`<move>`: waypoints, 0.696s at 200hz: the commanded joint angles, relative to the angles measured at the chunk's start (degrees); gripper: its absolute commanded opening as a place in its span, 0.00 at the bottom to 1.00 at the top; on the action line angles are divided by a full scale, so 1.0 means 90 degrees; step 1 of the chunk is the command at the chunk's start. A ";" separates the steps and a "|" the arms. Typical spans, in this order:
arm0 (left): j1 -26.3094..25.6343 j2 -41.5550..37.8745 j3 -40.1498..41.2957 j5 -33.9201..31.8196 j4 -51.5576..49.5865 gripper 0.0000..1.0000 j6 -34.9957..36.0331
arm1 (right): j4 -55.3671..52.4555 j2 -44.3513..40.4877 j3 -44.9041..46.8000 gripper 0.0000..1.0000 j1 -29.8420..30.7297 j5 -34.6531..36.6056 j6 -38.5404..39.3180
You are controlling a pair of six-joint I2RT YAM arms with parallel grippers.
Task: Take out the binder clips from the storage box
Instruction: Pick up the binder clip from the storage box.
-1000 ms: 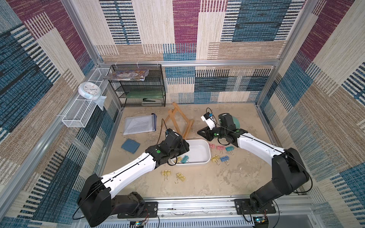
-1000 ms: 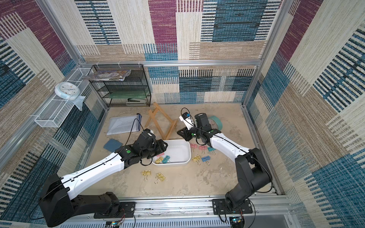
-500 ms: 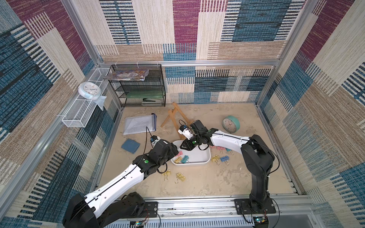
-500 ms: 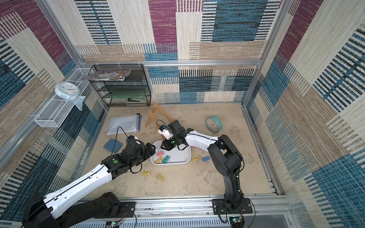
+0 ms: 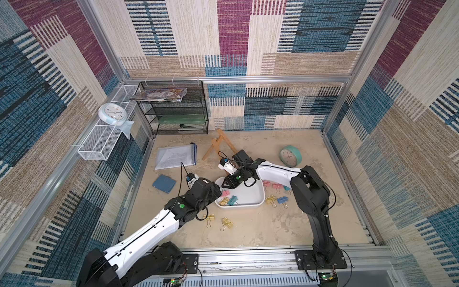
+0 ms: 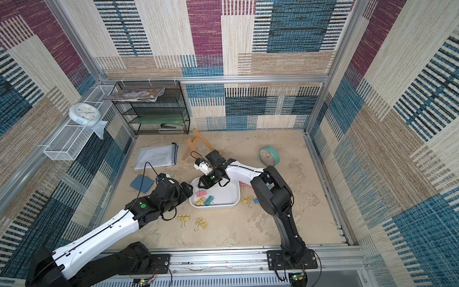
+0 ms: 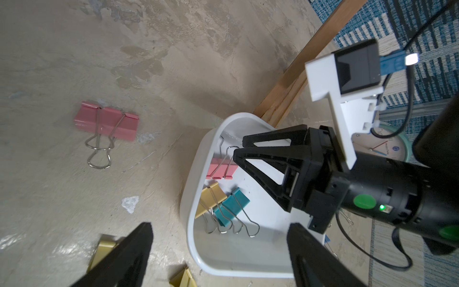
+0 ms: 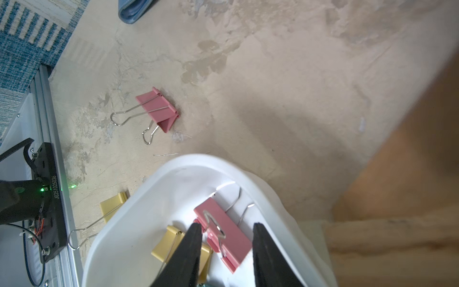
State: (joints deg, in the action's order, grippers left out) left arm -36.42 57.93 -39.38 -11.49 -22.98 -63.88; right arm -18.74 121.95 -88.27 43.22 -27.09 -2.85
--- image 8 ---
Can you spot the pink binder clip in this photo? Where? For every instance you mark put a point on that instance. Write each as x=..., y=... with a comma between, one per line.
x=161, y=112

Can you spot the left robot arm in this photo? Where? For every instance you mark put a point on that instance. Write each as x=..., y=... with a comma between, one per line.
x=27, y=199

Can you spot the yellow clip inside box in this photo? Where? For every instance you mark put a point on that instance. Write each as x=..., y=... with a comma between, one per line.
x=168, y=244

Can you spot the blue square cloth pad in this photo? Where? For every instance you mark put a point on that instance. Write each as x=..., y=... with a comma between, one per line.
x=130, y=11

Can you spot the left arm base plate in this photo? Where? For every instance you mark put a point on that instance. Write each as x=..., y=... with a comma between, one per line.
x=50, y=220

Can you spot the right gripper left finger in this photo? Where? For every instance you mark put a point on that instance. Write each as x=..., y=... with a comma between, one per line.
x=183, y=268

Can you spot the small wooden easel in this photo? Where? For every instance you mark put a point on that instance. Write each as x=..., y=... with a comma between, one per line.
x=398, y=224

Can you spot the pink clip inside box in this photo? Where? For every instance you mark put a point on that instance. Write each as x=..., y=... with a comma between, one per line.
x=224, y=236

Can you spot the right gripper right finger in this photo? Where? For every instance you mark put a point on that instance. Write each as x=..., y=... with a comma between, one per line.
x=270, y=267

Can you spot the white plastic storage box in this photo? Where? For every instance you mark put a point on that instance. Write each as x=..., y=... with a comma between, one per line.
x=120, y=255

